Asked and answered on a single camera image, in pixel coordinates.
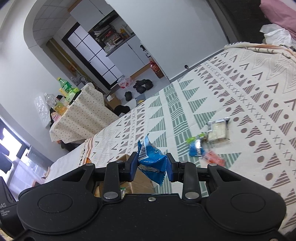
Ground blue snack packet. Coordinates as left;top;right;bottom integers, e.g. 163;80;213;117
137;134;167;186

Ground red snack packet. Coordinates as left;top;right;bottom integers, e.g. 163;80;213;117
203;151;225;167

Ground brown cardboard box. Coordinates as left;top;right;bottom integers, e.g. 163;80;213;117
94;154;155;198

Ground small blue silver packet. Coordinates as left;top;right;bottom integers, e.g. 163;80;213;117
189;138;205;158

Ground lime green snack packet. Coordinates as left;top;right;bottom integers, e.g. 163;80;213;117
186;133;207;144

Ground white rice cracker packet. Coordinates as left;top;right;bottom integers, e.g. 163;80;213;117
207;117;230;144

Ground dotted tablecloth table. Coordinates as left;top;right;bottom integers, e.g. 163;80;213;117
49;83;118;143

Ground small cardboard box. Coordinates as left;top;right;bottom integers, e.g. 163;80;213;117
104;94;121;110

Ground single black shoe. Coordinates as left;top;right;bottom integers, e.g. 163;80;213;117
125;91;132;102

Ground black shoes pile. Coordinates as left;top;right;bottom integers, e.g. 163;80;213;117
133;79;154;94

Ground red white plastic bag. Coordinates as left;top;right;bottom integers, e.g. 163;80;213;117
117;75;133;89

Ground patterned bed blanket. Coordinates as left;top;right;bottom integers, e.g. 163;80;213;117
46;42;295;233

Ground yellow drink bottle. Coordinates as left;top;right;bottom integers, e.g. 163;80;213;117
44;93;67;116

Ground green soda bottle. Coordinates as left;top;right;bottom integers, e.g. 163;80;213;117
57;77;73;95

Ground white cabinet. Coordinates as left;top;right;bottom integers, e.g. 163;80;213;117
106;35;149;79

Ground black framed glass door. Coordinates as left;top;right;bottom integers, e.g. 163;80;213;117
62;23;122;90

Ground black headboard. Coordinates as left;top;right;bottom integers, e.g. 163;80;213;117
207;0;270;44

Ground pink pillow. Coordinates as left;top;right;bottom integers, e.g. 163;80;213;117
259;0;296;39

